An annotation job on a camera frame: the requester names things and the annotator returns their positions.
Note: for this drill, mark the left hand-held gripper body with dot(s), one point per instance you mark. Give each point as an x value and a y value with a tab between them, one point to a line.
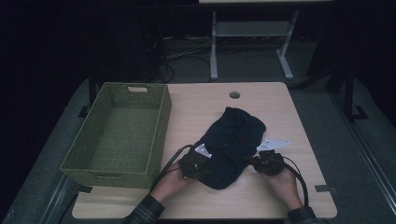
194	161

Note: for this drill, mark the black stand post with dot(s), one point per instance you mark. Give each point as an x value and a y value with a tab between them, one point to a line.
91	90
348	93

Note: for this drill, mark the dark navy garment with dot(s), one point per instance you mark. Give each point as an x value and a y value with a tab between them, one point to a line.
230	140

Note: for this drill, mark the grey tape strip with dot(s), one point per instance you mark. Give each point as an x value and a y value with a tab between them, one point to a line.
322	188

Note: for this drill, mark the metal floor rail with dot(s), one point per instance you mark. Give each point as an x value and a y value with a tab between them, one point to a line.
367	149
57	199

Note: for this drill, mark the person's right hand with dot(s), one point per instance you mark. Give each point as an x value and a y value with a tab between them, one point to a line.
285	186

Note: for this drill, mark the white metal desk frame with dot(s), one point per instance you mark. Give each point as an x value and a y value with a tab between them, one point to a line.
214	46

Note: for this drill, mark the green woven basket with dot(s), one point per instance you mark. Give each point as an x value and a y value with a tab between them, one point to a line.
124	124

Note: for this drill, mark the person's left hand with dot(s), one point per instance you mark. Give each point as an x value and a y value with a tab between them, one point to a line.
174	183

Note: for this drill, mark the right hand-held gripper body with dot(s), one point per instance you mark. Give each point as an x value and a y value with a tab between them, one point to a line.
269	163

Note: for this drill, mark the black tape strip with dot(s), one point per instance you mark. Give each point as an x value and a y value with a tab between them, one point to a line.
83	188

